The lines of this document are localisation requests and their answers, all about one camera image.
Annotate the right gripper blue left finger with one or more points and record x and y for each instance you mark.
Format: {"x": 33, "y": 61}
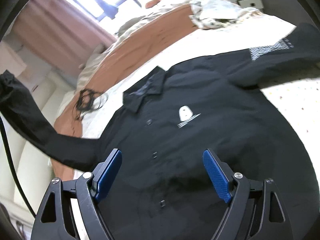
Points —
{"x": 91, "y": 188}

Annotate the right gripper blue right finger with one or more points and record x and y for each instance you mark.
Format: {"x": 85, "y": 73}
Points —
{"x": 231, "y": 187}

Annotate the black button-up jacket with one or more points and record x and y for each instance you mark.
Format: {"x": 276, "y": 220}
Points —
{"x": 169, "y": 117}

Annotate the dark hanging clothes at window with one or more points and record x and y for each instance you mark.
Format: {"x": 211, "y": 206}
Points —
{"x": 130, "y": 0}

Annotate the cream padded headboard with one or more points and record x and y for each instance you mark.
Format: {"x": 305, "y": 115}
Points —
{"x": 22, "y": 113}

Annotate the brown orange blanket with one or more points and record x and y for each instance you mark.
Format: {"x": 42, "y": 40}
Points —
{"x": 138, "y": 48}

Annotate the white floral bed sheet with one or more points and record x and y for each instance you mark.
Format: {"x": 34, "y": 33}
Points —
{"x": 255, "y": 32}

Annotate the beige striped duvet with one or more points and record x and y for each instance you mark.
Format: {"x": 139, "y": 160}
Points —
{"x": 157, "y": 10}

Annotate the pink curtain left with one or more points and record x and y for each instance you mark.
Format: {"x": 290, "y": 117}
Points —
{"x": 59, "y": 33}

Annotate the crumpled light patterned cloth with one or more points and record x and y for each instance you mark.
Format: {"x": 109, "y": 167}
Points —
{"x": 215, "y": 14}

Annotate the white bedside drawer cabinet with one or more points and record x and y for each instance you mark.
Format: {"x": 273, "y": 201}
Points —
{"x": 258, "y": 4}

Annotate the orange plush toy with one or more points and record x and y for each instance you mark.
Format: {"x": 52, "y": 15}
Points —
{"x": 151, "y": 3}

